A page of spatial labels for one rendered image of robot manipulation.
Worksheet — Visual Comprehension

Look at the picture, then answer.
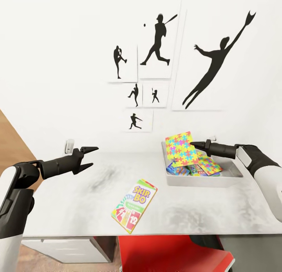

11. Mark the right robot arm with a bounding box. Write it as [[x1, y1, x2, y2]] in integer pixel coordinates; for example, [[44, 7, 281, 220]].
[[190, 135, 282, 223]]

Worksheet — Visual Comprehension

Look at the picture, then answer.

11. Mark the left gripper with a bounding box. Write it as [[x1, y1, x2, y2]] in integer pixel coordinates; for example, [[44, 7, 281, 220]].
[[55, 146, 99, 175]]

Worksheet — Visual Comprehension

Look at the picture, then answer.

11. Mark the board game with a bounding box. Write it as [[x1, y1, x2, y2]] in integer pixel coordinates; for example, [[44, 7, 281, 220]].
[[166, 161, 190, 176], [111, 178, 157, 234], [186, 164, 220, 177]]

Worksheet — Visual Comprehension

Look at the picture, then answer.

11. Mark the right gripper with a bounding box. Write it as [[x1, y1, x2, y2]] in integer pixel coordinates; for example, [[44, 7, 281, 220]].
[[190, 139, 226, 157]]

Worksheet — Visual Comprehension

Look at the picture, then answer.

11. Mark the jigsaw puzzle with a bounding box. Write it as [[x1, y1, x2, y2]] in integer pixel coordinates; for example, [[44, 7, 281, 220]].
[[165, 131, 199, 168], [197, 152, 223, 175]]

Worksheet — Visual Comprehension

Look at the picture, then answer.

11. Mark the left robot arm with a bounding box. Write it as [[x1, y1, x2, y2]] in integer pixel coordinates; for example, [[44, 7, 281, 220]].
[[0, 139, 99, 272]]

